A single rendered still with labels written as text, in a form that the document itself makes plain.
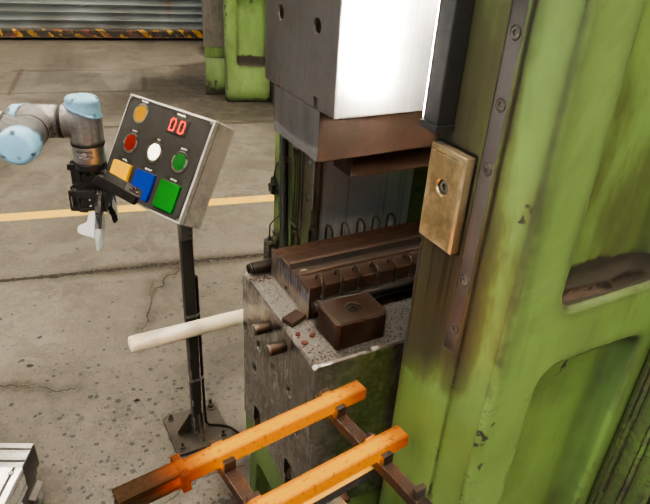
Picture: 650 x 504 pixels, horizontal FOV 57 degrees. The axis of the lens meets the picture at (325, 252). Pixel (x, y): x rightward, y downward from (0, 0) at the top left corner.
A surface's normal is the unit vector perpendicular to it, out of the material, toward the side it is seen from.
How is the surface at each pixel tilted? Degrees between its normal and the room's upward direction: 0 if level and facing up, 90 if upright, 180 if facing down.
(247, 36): 90
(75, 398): 0
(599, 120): 89
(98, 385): 0
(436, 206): 90
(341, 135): 90
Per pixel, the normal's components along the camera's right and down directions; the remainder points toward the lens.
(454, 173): -0.88, 0.18
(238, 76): 0.18, 0.50
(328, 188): 0.47, 0.46
